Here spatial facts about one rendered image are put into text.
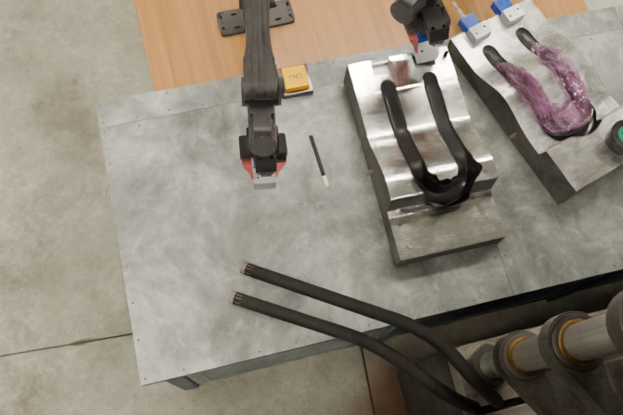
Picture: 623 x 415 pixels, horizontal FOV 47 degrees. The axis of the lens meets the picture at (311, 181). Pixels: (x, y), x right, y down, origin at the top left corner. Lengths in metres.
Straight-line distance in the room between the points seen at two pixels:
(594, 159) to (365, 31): 0.67
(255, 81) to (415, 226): 0.54
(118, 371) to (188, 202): 0.92
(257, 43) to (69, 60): 1.53
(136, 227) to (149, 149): 0.20
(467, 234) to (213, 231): 0.60
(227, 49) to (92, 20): 1.13
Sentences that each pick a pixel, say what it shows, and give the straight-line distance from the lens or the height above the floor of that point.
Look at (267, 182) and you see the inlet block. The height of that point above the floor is 0.94.
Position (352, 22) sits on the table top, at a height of 0.80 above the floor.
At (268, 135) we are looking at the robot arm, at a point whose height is 1.16.
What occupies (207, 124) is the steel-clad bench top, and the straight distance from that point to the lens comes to 1.79.
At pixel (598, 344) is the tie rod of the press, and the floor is 1.41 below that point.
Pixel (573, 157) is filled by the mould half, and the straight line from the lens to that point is 1.80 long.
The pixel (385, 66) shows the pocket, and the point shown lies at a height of 0.86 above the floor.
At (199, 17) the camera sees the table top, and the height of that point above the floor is 0.80.
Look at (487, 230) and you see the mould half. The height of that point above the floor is 0.86.
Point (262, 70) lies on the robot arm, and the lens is 1.41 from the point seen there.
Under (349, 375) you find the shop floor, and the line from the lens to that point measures 2.46.
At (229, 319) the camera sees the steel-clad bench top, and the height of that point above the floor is 0.80.
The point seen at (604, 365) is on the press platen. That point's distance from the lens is 1.28.
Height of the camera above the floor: 2.44
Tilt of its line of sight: 71 degrees down
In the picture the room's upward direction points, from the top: 11 degrees clockwise
